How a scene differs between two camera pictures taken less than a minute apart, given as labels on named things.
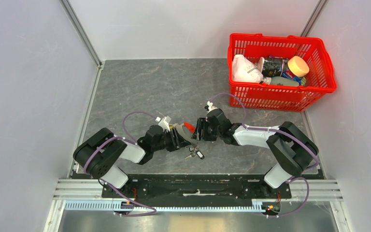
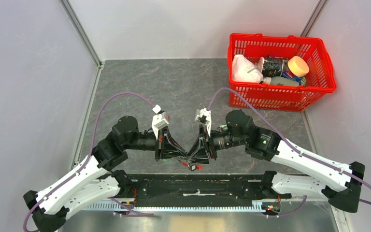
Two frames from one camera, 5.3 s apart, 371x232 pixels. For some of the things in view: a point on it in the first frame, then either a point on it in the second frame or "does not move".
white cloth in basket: [243, 71] does not move
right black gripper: [202, 123] -> [203, 136]
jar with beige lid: [297, 69] does not move
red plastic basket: [320, 79] does not move
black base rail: [141, 188] does not move
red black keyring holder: [186, 130] -> [198, 167]
